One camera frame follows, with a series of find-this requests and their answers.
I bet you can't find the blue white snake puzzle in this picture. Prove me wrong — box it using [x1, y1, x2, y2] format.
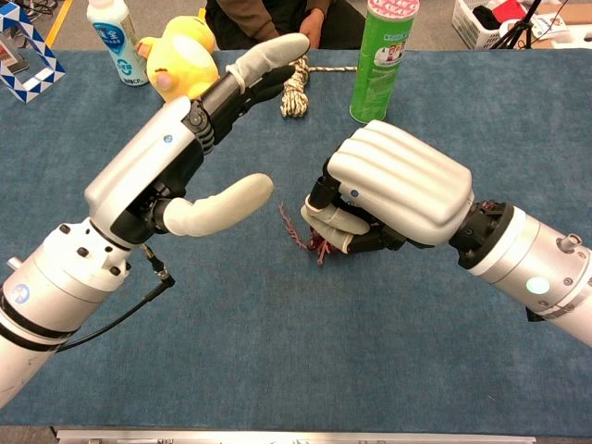
[0, 4, 67, 104]

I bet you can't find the black tripod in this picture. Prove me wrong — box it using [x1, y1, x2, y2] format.
[489, 0, 545, 51]

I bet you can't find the seated person in dark clothes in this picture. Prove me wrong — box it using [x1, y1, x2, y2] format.
[204, 0, 366, 51]

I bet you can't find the white plastic basket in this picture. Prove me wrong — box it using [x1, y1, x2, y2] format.
[451, 0, 528, 51]

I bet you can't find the brown cardboard box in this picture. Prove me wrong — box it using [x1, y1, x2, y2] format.
[538, 0, 592, 26]

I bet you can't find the white plastic drink bottle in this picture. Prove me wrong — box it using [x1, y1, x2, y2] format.
[86, 0, 150, 88]

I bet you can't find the blue carpet table mat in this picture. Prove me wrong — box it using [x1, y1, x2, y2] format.
[0, 48, 592, 438]

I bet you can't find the green chip can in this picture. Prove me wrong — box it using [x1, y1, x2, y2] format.
[349, 0, 421, 125]

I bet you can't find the person's left hand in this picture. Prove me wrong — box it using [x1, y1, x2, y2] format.
[300, 7, 326, 50]

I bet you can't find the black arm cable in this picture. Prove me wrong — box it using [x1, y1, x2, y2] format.
[55, 243, 178, 355]

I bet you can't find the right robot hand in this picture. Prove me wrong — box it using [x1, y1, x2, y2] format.
[300, 119, 476, 255]

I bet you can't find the red item in basket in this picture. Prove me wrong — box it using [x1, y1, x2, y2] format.
[491, 0, 527, 19]

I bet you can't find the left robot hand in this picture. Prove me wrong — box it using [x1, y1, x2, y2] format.
[84, 32, 311, 246]

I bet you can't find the yellow plush toy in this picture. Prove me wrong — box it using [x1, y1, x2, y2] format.
[136, 15, 221, 104]

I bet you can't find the beige braided rope bundle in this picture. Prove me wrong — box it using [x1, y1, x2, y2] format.
[278, 55, 358, 119]

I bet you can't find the black item in basket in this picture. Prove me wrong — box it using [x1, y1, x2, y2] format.
[472, 5, 503, 31]

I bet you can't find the white printed box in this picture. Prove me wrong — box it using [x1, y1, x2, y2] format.
[499, 12, 571, 50]

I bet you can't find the dark red grape bunch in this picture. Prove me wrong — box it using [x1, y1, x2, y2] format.
[278, 202, 352, 266]

